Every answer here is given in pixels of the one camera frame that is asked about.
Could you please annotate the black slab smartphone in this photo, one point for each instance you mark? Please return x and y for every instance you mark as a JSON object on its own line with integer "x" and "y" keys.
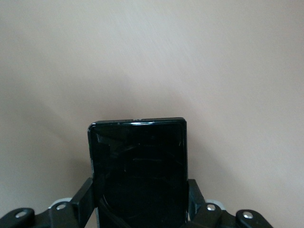
{"x": 137, "y": 166}

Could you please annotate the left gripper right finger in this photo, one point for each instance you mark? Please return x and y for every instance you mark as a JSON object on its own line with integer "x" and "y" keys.
{"x": 213, "y": 216}

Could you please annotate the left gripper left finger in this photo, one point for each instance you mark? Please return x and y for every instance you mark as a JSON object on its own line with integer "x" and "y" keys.
{"x": 80, "y": 202}

